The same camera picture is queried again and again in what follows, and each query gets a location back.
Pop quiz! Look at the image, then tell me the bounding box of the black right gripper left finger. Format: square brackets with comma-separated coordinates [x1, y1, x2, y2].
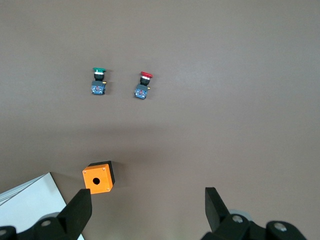
[0, 188, 93, 240]

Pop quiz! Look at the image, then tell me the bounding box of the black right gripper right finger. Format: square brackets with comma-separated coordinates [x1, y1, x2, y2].
[201, 187, 307, 240]

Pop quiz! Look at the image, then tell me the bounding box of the white drawer cabinet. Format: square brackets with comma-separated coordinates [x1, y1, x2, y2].
[0, 171, 86, 240]

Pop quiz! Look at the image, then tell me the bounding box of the red mushroom push button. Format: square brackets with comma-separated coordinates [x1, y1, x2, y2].
[133, 70, 154, 100]

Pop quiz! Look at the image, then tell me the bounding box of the green mushroom push button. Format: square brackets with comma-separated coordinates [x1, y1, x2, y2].
[89, 66, 109, 96]

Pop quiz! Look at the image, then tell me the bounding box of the orange button enclosure box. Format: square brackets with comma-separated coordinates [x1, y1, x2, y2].
[82, 160, 116, 195]

